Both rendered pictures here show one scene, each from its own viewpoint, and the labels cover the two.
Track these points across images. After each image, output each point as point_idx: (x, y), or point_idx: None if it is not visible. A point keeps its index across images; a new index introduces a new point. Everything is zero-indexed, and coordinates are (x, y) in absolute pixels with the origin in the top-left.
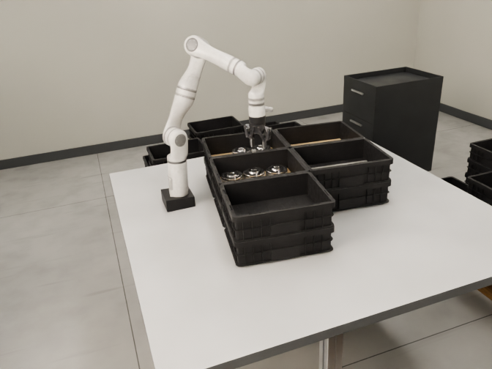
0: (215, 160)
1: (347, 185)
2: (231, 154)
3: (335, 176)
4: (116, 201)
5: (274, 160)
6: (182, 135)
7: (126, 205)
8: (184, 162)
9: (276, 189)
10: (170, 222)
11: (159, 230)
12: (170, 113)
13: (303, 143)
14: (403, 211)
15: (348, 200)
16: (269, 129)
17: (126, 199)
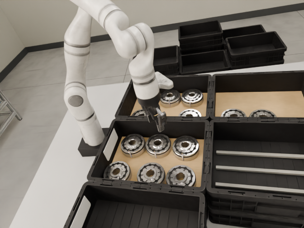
0: (119, 122)
1: (268, 213)
2: (137, 117)
3: (249, 201)
4: (59, 127)
5: (187, 130)
6: (76, 96)
7: (62, 135)
8: (87, 120)
9: (155, 200)
10: (74, 175)
11: (59, 183)
12: (66, 68)
13: (248, 93)
14: None
15: (268, 225)
16: (160, 116)
17: (67, 126)
